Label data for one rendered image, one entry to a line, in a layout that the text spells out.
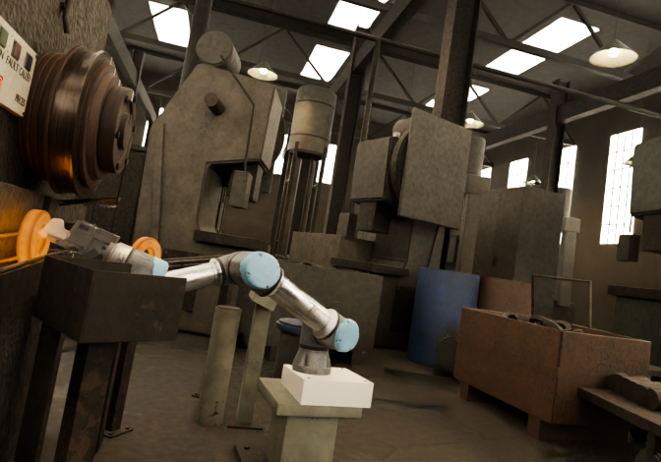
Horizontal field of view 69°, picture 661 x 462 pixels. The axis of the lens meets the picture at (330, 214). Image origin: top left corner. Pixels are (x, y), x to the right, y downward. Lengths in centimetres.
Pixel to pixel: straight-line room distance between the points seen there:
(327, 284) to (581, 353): 181
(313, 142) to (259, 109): 610
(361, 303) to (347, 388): 222
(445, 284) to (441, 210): 89
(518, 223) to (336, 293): 276
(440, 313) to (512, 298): 70
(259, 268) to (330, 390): 54
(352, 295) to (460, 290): 109
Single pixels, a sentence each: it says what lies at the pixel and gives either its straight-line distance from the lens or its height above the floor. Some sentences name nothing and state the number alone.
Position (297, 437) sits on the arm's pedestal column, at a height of 16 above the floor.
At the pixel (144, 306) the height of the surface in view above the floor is 66.
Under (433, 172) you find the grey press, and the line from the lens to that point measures 500.
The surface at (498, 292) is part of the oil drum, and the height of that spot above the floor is 75.
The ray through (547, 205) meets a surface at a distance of 619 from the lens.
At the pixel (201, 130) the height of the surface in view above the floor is 176.
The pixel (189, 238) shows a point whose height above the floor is 80.
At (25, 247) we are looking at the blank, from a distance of 146.
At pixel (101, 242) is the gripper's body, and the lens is 148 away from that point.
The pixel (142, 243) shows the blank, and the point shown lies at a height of 76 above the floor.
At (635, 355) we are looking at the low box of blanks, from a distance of 348.
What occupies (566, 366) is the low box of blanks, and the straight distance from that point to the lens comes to 308.
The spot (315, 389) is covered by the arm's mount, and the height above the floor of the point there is 35.
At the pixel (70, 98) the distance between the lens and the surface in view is 154.
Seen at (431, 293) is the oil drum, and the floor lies 65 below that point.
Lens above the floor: 81
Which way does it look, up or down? 5 degrees up
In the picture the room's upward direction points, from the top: 9 degrees clockwise
